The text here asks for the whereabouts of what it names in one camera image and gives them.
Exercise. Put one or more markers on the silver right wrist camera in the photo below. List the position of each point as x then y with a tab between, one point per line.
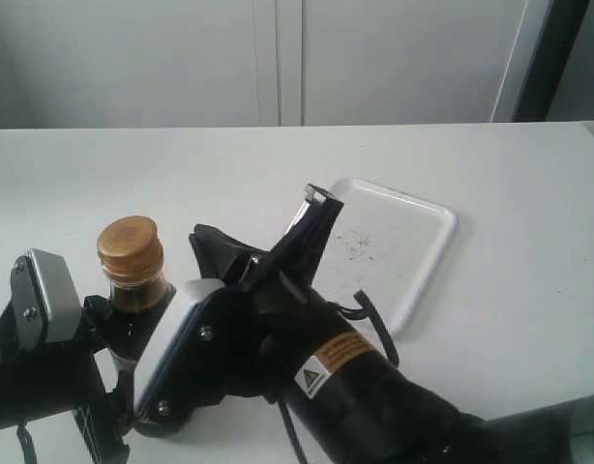
167	341

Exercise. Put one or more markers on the dark vertical post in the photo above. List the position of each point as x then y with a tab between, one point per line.
549	60

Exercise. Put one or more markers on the white rectangular plastic tray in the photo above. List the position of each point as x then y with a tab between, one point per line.
386	243

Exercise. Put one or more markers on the white cabinet doors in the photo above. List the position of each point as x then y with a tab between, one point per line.
151	64

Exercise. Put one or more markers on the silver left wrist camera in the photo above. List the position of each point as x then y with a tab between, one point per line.
45	303

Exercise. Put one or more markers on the dark soy sauce bottle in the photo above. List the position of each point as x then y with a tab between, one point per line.
131	256

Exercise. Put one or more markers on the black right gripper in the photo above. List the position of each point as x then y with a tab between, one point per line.
267	317

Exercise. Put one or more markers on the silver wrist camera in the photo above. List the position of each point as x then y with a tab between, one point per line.
45	303
167	341

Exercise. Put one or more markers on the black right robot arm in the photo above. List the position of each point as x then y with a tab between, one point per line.
336	369

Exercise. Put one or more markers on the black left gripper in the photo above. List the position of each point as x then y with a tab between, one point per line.
65	378

